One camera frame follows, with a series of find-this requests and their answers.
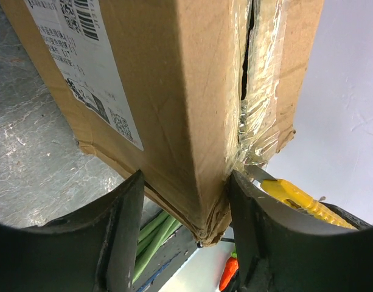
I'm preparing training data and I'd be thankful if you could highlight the brown cardboard express box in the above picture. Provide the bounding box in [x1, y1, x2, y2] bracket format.
[0, 1, 324, 246]

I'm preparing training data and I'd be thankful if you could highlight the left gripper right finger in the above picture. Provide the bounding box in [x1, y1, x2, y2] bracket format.
[228, 171, 373, 291]

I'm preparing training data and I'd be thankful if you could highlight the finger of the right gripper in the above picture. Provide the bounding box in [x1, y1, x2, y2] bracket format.
[322, 203, 372, 229]

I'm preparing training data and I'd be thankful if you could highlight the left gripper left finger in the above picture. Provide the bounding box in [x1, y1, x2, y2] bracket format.
[0, 172, 144, 291]

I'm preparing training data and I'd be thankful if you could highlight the yellow utility knife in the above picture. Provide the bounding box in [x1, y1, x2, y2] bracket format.
[245, 165, 357, 230]

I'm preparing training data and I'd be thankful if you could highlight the green long beans bunch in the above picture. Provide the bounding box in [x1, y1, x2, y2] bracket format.
[132, 211, 181, 284]

